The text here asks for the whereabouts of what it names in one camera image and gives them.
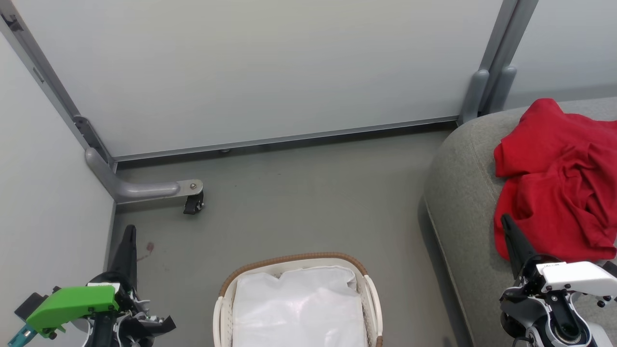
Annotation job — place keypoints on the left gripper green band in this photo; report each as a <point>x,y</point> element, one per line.
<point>72,303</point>

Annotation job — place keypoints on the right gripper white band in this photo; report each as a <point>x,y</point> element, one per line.
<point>573,279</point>

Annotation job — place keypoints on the red clothing item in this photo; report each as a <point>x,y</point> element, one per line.
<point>559,193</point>

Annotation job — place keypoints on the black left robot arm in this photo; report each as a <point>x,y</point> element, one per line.
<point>103,332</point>

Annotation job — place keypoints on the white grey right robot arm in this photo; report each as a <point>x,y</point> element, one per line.
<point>569,333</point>

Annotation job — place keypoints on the white laundry basket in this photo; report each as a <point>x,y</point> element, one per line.
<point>371,299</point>

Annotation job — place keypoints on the white clothing in basket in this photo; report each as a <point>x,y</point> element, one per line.
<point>299,308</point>

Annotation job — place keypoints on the grey fabric sofa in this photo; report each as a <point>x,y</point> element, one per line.
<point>467,202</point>

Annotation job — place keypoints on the grey partition foot leg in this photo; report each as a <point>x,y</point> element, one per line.
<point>140,189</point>

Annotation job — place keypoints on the black caster wheel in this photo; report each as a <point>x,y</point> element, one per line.
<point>194,203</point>

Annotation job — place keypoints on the grey corner partition post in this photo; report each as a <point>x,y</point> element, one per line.
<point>53,86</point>

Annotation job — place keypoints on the grey partition post pair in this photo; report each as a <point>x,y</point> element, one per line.
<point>496,62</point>

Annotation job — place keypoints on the aluminium partition bottom rail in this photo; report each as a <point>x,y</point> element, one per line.
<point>289,139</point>

